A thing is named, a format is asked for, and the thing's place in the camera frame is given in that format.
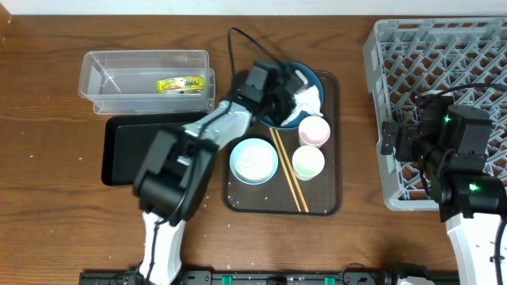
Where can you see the yellow green snack wrapper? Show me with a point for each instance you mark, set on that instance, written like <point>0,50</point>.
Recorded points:
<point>186,84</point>

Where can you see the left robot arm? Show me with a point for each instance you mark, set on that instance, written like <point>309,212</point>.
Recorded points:
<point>175,172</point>

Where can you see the brown serving tray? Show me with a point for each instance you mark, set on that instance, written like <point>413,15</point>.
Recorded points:
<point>322,193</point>

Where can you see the wooden chopstick right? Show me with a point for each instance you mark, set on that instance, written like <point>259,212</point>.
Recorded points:
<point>296,189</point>

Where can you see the wooden chopstick left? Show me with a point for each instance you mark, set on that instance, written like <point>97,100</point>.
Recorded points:
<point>284,162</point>

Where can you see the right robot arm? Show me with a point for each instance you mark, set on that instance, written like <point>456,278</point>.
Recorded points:
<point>449,147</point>

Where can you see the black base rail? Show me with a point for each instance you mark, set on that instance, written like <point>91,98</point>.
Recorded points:
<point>389,277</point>

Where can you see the dark blue plate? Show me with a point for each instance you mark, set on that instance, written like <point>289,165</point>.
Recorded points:
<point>313,80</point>

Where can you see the wooden chopstick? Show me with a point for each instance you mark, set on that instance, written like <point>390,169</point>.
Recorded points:
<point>296,189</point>
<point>284,162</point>

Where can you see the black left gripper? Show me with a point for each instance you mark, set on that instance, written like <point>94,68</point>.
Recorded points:
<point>285,111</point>

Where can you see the white napkin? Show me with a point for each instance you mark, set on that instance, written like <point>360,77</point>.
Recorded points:
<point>307,100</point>

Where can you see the clear plastic bin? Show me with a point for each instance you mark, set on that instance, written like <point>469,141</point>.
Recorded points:
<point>125,82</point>

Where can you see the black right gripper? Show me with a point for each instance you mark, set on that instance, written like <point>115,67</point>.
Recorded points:
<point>407,134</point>

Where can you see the pink cup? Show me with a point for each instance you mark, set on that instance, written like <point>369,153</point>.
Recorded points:
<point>313,131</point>

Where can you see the grey dishwasher rack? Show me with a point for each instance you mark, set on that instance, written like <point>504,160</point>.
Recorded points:
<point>405,58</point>

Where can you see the light green cup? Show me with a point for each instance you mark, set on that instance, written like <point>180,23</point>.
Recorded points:
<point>307,162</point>

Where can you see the black tray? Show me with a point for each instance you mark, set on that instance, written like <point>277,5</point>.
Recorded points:
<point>127,140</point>

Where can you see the light blue rice bowl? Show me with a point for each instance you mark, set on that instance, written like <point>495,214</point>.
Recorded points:
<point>253,161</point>

